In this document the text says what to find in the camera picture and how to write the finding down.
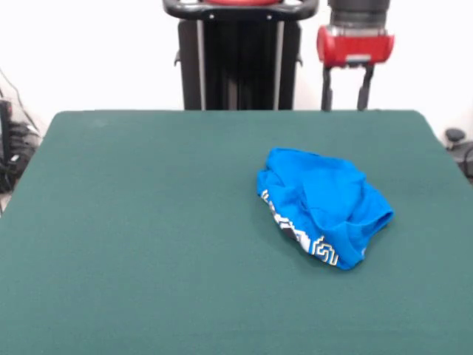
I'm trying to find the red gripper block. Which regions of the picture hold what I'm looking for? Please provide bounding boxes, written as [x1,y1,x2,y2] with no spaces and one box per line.
[317,24,395,112]

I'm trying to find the blue printed t-shirt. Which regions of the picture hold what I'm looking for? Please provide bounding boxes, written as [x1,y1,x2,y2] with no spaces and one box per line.
[256,146,395,272]

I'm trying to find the dark green table cloth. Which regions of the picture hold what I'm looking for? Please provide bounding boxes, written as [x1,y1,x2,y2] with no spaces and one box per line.
[0,109,473,355]

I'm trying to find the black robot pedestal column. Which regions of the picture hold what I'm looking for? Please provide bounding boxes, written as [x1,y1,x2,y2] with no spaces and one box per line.
[162,0,317,112]

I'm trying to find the black cables and equipment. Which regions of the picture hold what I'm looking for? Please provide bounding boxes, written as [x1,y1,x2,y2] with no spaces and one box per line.
[0,66,42,215]

